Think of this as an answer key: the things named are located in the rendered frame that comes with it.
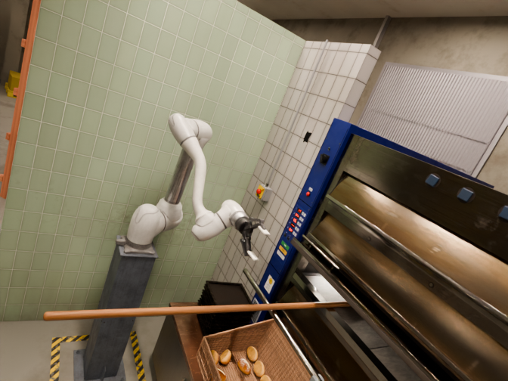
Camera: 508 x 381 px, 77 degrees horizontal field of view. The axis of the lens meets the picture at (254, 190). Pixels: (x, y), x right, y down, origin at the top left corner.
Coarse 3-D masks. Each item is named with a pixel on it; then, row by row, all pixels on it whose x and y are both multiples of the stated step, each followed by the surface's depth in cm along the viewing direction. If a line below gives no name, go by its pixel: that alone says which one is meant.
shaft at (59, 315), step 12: (48, 312) 105; (60, 312) 106; (72, 312) 108; (84, 312) 110; (96, 312) 112; (108, 312) 114; (120, 312) 116; (132, 312) 118; (144, 312) 121; (156, 312) 123; (168, 312) 126; (180, 312) 128; (192, 312) 131; (204, 312) 135; (216, 312) 138
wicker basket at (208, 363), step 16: (272, 320) 204; (208, 336) 185; (224, 336) 191; (240, 336) 197; (256, 336) 204; (272, 336) 200; (208, 352) 176; (240, 352) 203; (272, 352) 196; (288, 352) 188; (208, 368) 183; (224, 368) 187; (272, 368) 191; (288, 368) 183; (304, 368) 176
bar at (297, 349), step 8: (248, 272) 181; (256, 288) 170; (264, 296) 165; (272, 312) 156; (280, 320) 152; (280, 328) 148; (288, 336) 144; (296, 344) 140; (296, 352) 137; (304, 360) 133; (312, 368) 130; (312, 376) 127; (320, 376) 128
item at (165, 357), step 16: (176, 304) 223; (192, 304) 229; (176, 320) 209; (192, 320) 215; (160, 336) 226; (176, 336) 204; (192, 336) 201; (160, 352) 221; (176, 352) 199; (192, 352) 190; (160, 368) 216; (176, 368) 195; (192, 368) 180
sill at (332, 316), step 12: (300, 276) 199; (312, 288) 191; (312, 300) 185; (324, 300) 183; (324, 312) 176; (336, 312) 176; (336, 324) 168; (348, 336) 160; (360, 348) 154; (372, 360) 149; (372, 372) 147; (384, 372) 144
